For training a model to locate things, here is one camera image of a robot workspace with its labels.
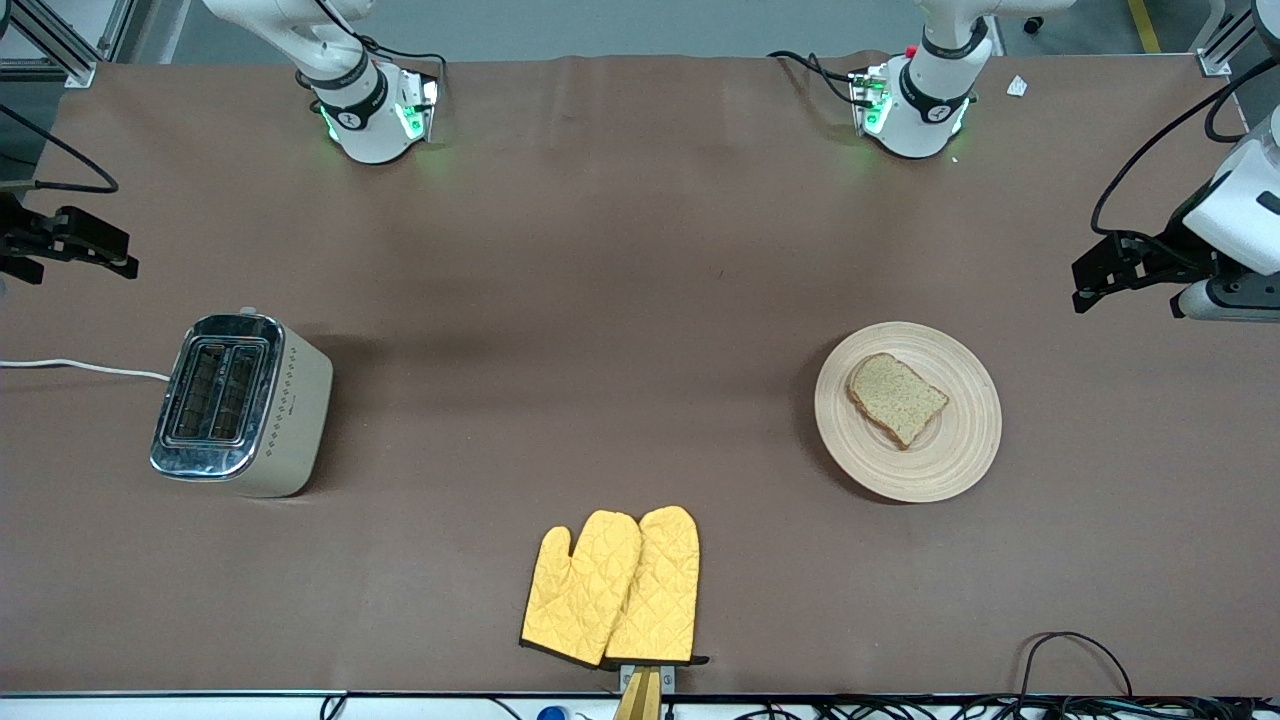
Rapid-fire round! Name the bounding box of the brown table cover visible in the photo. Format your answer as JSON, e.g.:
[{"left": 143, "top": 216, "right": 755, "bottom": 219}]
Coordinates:
[{"left": 0, "top": 52, "right": 1280, "bottom": 698}]

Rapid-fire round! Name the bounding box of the yellow quilted oven mitt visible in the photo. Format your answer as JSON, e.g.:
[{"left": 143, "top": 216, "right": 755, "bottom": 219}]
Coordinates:
[
  {"left": 605, "top": 506, "right": 709, "bottom": 667},
  {"left": 520, "top": 510, "right": 643, "bottom": 668}
]

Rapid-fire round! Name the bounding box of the black base cable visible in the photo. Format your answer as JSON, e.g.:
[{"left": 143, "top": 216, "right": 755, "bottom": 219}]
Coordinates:
[
  {"left": 358, "top": 38, "right": 447, "bottom": 73},
  {"left": 768, "top": 50, "right": 873, "bottom": 107}
]

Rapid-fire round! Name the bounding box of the round wooden plate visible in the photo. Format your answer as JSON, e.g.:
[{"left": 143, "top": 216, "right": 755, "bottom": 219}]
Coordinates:
[{"left": 814, "top": 321, "right": 1003, "bottom": 503}]

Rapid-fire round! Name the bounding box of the black cable bundle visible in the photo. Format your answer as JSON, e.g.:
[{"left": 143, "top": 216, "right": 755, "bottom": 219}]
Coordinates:
[{"left": 700, "top": 693, "right": 1280, "bottom": 720}]

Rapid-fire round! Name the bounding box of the aluminium frame profile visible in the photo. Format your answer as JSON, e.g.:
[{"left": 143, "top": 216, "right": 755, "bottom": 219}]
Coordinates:
[
  {"left": 0, "top": 0, "right": 133, "bottom": 87},
  {"left": 1195, "top": 0, "right": 1263, "bottom": 77}
]

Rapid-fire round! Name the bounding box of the silver two-slot toaster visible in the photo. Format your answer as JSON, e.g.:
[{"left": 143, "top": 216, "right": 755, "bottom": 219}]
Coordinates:
[{"left": 150, "top": 308, "right": 334, "bottom": 498}]

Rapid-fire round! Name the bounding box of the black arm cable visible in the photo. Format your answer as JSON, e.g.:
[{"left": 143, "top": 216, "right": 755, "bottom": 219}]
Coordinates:
[
  {"left": 0, "top": 100, "right": 120, "bottom": 194},
  {"left": 1090, "top": 55, "right": 1280, "bottom": 241}
]

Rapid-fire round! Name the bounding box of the black cable loop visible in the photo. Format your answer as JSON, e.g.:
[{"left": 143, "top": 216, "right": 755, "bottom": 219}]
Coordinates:
[{"left": 1015, "top": 631, "right": 1136, "bottom": 701}]

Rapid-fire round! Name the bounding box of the brown bread slice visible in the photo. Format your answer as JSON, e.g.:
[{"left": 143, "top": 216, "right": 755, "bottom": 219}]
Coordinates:
[{"left": 847, "top": 353, "right": 949, "bottom": 451}]

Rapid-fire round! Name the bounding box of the white toaster power cord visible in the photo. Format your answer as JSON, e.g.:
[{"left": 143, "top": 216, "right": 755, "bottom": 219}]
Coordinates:
[{"left": 0, "top": 358, "right": 171, "bottom": 382}]

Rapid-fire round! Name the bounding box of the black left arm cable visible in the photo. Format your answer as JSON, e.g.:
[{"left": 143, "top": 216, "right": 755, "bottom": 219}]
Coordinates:
[{"left": 1090, "top": 55, "right": 1280, "bottom": 241}]

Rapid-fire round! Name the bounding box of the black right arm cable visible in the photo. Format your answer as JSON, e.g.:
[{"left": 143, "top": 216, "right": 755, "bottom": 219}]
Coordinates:
[{"left": 0, "top": 100, "right": 120, "bottom": 194}]

